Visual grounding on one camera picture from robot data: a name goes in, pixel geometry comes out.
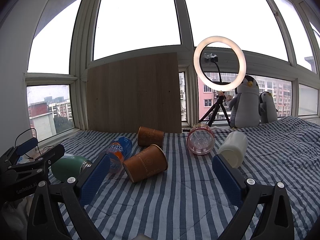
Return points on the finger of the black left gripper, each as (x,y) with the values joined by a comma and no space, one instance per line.
(50,156)

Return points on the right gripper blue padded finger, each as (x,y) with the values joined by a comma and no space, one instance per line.
(275,221)
(27,146)
(45,218)

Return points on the front brown paper cup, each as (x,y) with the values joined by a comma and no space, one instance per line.
(146,163)

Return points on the brown paper cup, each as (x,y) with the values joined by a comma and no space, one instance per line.
(148,136)
(146,163)

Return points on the rear brown paper cup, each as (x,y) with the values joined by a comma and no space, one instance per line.
(148,136)

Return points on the white plastic cup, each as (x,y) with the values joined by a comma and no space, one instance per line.
(234,148)

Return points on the pink transparent plastic cup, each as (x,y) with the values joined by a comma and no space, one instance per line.
(200,139)

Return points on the green metal flask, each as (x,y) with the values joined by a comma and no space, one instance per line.
(69,166)

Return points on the orange soda plastic bottle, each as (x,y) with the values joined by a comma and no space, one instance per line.
(119,150)

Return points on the blue white striped quilt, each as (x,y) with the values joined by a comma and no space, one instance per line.
(187,201)

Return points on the wooden board panel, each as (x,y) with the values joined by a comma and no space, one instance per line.
(124,95)

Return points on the small grey penguin plush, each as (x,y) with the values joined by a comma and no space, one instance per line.
(268,112)

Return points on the large grey penguin plush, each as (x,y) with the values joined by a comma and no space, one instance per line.
(245,105)

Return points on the black tripod stand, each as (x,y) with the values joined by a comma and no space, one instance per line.
(214,109)

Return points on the black phone holder gooseneck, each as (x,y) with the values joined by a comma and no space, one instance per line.
(211,58)

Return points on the white ring light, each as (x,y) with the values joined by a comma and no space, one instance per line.
(239,53)

